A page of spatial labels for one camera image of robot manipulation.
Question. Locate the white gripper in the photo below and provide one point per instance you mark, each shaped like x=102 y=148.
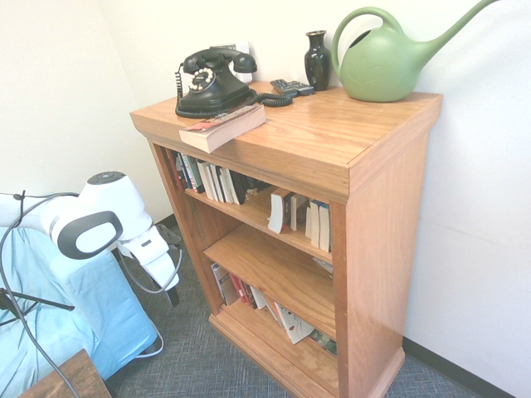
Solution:
x=151 y=257

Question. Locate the thick red black paperback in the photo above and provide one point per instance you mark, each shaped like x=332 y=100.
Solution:
x=226 y=128

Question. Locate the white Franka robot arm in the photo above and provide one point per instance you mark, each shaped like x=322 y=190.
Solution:
x=108 y=199

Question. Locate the light blue cloth cover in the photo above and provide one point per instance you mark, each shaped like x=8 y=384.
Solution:
x=103 y=315

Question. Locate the orange white thin book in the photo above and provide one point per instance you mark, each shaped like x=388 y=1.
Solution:
x=271 y=311

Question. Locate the black tripod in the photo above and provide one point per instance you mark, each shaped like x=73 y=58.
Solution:
x=50 y=302

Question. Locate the white red lettered book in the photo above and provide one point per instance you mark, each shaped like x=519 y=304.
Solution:
x=194 y=174

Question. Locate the white illustrated large book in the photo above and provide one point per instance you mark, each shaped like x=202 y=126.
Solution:
x=294 y=325

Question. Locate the blue spine book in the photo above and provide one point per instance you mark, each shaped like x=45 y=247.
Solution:
x=185 y=170

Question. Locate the black book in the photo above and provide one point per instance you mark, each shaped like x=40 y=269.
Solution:
x=240 y=188

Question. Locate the red spine book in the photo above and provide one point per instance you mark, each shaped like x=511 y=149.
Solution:
x=173 y=168

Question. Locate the dark wooden table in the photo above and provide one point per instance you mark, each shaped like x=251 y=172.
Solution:
x=74 y=381

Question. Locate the dark glossy book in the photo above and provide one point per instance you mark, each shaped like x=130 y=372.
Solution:
x=257 y=186

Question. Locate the brown spine book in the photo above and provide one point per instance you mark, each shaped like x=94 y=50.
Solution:
x=289 y=215

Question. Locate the blue topped paperback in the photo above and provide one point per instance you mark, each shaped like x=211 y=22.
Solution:
x=324 y=232
x=314 y=228

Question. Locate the dark camouflage cover book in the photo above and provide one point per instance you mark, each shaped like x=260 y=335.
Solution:
x=323 y=342

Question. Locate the wooden oak bookshelf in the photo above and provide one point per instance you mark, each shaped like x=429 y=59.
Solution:
x=373 y=248

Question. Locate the black rotary telephone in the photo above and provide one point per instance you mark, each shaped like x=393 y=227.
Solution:
x=207 y=91

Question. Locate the black remote control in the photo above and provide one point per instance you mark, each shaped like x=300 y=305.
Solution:
x=303 y=88
x=282 y=85

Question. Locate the black glossy vase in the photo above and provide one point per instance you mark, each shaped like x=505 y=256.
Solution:
x=317 y=62

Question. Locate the green plastic watering can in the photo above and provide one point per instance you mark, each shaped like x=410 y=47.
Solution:
x=381 y=70

